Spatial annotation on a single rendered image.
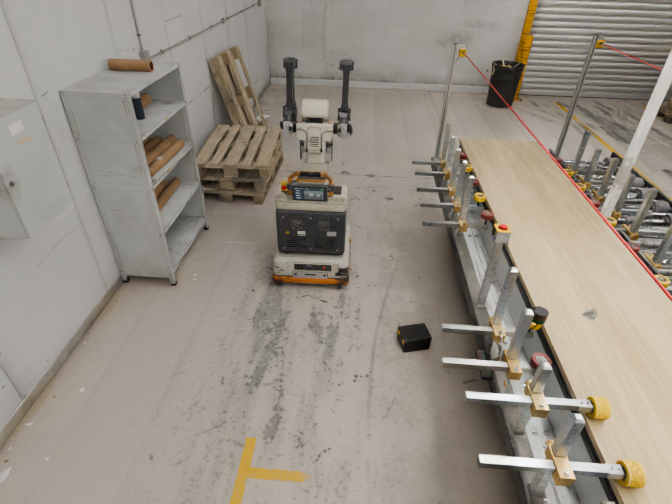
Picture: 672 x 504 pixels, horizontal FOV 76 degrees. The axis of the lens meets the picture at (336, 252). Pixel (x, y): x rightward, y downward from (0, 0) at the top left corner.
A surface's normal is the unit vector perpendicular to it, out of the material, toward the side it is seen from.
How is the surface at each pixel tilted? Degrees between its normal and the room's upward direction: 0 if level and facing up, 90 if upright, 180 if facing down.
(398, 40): 90
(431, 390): 0
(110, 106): 90
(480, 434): 0
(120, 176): 90
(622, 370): 0
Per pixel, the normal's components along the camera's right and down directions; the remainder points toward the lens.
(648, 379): 0.03, -0.81
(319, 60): -0.07, 0.58
